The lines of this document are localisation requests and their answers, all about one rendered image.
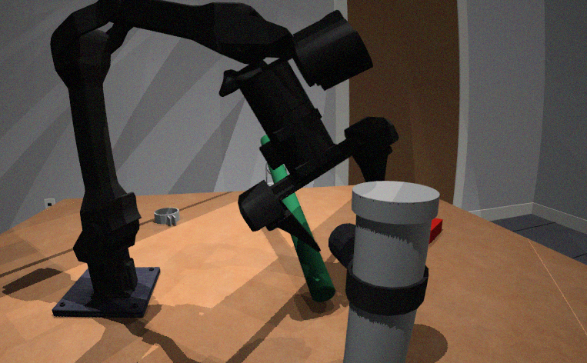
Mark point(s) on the grey metal band clamp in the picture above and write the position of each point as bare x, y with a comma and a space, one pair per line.
166, 216

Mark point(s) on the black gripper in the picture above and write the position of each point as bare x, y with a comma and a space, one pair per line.
307, 151

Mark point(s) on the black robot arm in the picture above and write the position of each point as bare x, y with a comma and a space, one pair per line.
327, 53

